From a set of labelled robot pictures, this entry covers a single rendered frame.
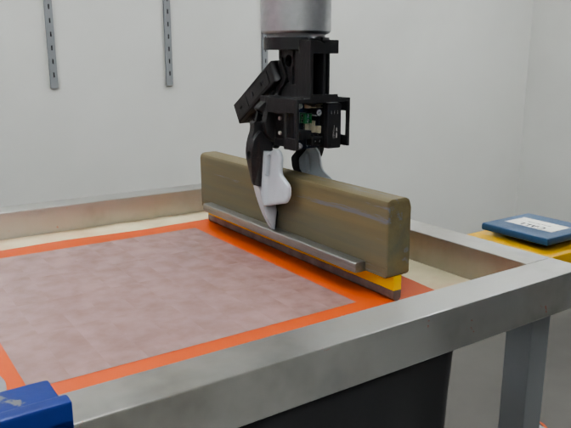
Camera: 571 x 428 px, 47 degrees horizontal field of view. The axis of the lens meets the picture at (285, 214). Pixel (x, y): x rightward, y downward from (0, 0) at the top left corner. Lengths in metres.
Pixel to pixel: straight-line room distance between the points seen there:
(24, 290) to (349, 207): 0.34
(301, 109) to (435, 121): 3.19
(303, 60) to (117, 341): 0.33
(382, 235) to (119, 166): 2.27
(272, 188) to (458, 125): 3.33
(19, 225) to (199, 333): 0.41
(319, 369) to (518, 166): 4.11
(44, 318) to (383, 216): 0.32
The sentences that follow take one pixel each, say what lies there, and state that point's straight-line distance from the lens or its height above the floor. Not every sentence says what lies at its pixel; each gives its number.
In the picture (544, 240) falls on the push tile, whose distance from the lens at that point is 0.85.
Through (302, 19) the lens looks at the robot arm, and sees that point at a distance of 0.69.
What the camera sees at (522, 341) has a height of 0.81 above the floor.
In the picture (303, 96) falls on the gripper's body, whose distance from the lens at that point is 0.69.
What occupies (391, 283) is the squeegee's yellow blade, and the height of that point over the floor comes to 0.97.
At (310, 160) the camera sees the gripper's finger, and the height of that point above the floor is 1.07.
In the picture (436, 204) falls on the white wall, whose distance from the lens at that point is 3.97.
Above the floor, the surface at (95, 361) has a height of 0.96.
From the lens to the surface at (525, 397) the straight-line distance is 0.97.
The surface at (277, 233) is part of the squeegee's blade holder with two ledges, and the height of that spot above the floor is 0.99.
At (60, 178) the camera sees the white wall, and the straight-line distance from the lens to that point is 2.75.
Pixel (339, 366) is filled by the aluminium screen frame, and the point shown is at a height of 0.97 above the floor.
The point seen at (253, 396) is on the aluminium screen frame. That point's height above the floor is 0.97.
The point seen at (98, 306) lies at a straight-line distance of 0.64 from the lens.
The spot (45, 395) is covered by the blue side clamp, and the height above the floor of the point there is 1.00.
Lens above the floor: 1.18
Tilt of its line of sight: 13 degrees down
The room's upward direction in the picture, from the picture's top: straight up
